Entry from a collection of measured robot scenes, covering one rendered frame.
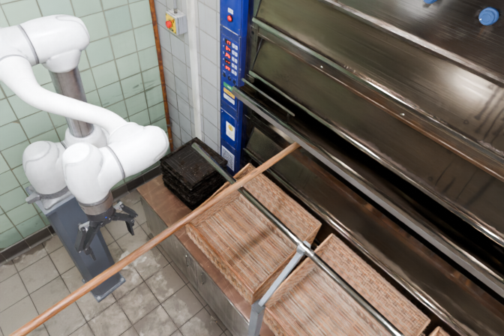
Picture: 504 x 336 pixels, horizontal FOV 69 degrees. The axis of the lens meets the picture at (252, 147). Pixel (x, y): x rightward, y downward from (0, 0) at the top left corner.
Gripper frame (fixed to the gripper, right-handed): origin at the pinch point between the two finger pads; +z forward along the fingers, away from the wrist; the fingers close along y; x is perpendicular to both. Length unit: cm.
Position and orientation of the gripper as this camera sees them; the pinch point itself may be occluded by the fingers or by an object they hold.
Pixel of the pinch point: (112, 242)
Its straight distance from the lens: 130.8
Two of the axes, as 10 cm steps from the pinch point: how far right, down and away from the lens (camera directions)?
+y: -7.1, 4.5, -5.4
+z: -0.6, 7.3, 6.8
